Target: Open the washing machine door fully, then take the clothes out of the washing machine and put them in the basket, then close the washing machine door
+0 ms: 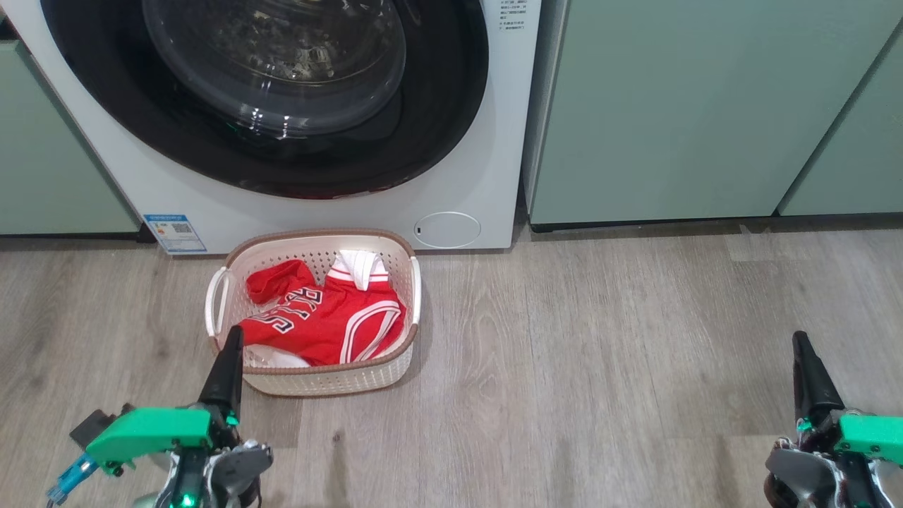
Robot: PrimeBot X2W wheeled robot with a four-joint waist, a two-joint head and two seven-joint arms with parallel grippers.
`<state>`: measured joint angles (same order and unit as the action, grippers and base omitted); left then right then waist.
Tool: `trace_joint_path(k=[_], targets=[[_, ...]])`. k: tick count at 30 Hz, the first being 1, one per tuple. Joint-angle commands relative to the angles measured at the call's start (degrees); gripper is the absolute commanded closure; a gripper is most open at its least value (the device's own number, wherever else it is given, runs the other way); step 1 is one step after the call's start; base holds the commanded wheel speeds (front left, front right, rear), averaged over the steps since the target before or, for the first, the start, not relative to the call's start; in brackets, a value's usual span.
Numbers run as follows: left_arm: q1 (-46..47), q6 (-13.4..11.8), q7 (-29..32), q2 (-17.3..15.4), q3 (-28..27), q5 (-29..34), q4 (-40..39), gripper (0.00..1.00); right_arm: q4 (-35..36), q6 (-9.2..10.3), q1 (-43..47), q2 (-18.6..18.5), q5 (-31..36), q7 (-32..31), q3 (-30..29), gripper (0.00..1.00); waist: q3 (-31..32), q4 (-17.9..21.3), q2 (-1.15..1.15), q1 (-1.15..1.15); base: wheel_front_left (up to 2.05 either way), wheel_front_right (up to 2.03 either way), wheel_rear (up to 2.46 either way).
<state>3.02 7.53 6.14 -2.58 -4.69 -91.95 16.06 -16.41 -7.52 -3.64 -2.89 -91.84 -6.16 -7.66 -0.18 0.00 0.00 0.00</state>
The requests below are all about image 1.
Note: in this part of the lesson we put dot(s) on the printed text sticker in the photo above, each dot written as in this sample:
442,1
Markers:
513,13

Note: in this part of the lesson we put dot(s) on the blue white energy label sticker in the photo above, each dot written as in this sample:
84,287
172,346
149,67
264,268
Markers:
175,234

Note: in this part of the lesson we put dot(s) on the round black glass washer door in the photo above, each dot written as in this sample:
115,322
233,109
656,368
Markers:
437,120

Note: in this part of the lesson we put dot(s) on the grey cabinet side panel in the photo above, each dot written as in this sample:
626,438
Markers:
543,92

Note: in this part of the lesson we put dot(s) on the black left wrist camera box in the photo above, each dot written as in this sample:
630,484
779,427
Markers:
95,423

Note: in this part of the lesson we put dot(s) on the white front-load washing machine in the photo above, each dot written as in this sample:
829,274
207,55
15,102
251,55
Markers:
494,176

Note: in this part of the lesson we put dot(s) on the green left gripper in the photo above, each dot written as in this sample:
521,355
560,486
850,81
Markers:
155,427

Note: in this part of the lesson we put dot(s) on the round white filter cover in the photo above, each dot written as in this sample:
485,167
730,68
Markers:
446,230

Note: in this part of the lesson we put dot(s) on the red basketball jersey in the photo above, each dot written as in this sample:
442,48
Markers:
331,324

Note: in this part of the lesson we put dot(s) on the cream perforated plastic laundry basket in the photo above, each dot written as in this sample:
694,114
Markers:
317,377

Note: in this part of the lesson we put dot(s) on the pale green cabinet door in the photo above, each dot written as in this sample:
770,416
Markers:
853,155

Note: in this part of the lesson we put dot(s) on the wide pale green cabinet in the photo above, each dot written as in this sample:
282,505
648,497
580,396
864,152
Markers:
670,106

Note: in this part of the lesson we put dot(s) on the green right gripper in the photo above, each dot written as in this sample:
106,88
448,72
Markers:
875,434

